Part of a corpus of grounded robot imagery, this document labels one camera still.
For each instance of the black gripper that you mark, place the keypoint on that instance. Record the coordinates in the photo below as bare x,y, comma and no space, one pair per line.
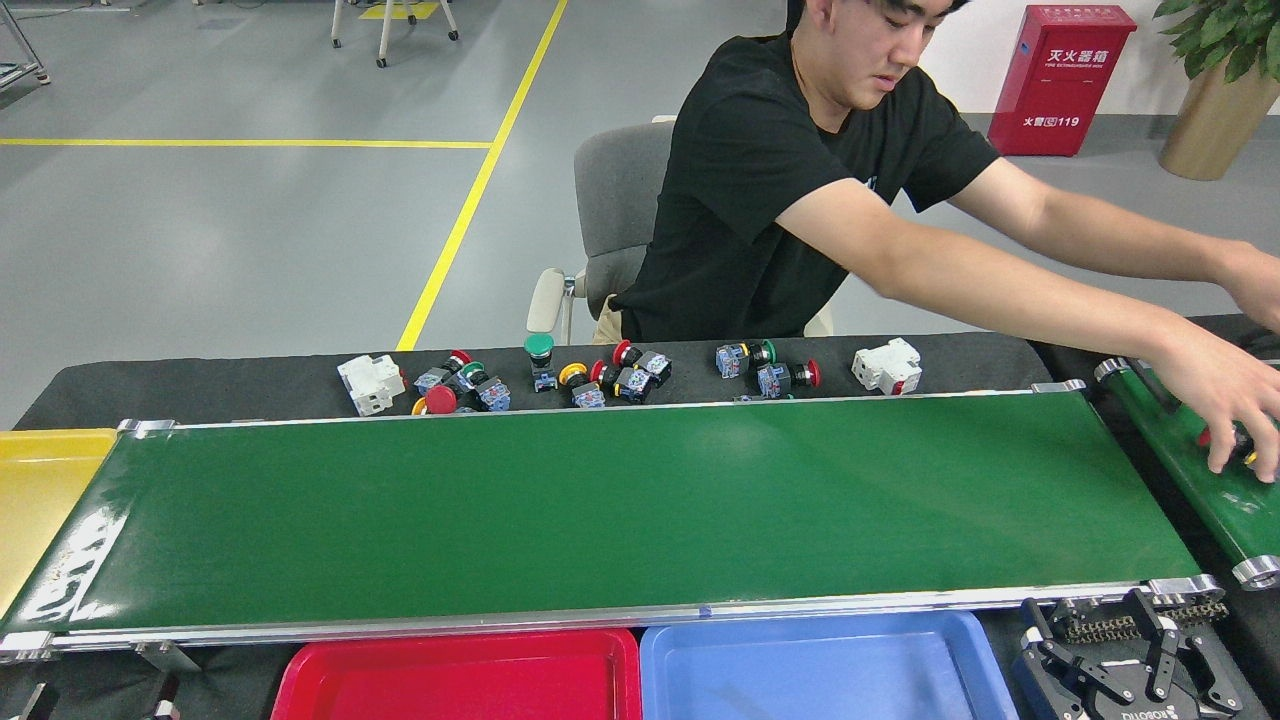
1150,712

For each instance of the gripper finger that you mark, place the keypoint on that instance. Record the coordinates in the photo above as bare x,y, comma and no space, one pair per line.
38,705
166,700

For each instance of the white circuit breaker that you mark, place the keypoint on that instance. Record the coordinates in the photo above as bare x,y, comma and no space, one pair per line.
885,365
370,385

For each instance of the red mushroom push button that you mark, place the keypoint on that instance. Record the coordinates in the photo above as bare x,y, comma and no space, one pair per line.
440,400

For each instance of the green push button switch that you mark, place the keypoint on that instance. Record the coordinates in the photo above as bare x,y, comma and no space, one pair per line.
732,360
492,394

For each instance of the green mushroom push button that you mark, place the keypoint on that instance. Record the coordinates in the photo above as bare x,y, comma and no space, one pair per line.
539,346

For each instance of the person's left forearm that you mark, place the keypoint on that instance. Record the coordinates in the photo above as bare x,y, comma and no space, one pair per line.
1140,245

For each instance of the person's right forearm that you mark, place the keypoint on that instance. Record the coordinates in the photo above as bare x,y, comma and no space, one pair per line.
1020,290

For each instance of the yellow plastic tray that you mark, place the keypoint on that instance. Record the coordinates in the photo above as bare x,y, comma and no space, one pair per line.
40,500

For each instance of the narrow green conveyor belt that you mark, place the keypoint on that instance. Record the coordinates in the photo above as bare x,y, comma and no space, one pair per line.
1230,510

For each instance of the blue plastic tray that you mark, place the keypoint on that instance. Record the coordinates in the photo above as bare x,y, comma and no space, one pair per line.
820,670

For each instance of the red plastic tray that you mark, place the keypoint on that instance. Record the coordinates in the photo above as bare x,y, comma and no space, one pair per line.
450,680

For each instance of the wide green conveyor belt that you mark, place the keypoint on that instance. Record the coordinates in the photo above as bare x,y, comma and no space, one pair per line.
600,500

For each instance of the person's right hand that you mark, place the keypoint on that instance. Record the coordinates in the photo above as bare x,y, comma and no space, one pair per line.
1235,400

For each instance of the person's left hand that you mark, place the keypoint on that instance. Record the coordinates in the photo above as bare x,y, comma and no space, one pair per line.
1260,285

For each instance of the gold plant pot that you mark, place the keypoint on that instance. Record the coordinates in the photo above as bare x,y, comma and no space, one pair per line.
1215,130

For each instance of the red fire extinguisher cabinet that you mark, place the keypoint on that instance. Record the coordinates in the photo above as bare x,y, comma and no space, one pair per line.
1060,90

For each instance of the person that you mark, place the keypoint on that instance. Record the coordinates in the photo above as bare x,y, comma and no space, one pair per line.
740,200

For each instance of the silver metal rack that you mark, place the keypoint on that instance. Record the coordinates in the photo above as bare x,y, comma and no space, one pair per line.
15,72

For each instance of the green leafy plant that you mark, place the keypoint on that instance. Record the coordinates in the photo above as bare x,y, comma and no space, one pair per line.
1220,30

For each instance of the grey office chair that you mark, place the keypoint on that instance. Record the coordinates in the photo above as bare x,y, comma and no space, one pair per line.
620,200

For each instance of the white wheeled stand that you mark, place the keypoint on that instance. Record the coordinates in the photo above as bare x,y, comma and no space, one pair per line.
387,30

